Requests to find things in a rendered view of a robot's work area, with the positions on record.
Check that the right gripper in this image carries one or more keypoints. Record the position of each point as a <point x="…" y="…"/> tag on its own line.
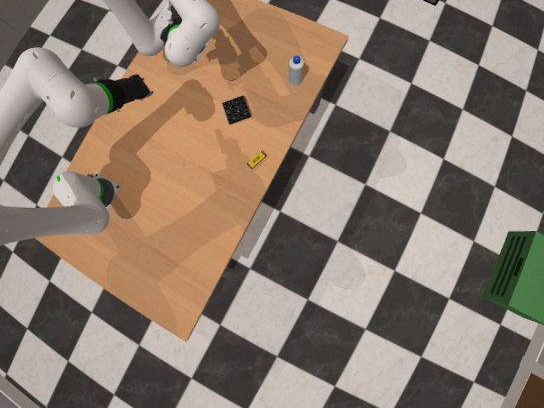
<point x="133" y="87"/>

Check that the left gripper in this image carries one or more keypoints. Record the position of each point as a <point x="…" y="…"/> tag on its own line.
<point x="175" y="20"/>

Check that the yellow pocket level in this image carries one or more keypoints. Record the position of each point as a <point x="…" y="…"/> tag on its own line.
<point x="256" y="160"/>

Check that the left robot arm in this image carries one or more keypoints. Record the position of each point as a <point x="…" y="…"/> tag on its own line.
<point x="200" y="22"/>

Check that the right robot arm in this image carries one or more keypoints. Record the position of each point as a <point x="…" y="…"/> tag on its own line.
<point x="40" y="75"/>

